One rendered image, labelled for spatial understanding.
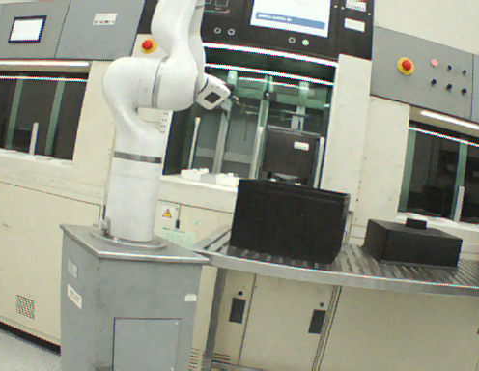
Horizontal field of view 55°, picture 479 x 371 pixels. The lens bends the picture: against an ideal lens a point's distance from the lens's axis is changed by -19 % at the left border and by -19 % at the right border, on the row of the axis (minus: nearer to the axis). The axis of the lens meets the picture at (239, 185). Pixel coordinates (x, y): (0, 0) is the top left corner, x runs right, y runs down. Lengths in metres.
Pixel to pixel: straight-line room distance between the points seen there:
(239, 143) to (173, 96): 1.63
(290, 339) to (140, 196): 0.98
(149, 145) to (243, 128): 1.64
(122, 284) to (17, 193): 1.16
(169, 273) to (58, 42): 1.28
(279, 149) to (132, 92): 1.29
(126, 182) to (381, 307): 1.12
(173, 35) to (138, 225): 0.44
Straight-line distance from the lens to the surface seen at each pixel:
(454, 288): 1.36
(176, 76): 1.19
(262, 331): 1.98
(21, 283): 2.28
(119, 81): 1.21
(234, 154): 2.79
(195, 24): 1.64
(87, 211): 2.05
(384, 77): 1.92
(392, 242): 1.53
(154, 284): 1.18
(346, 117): 1.84
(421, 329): 2.03
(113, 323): 1.16
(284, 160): 2.40
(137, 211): 1.20
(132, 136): 1.19
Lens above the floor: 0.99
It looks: 3 degrees down
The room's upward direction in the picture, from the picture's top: 9 degrees clockwise
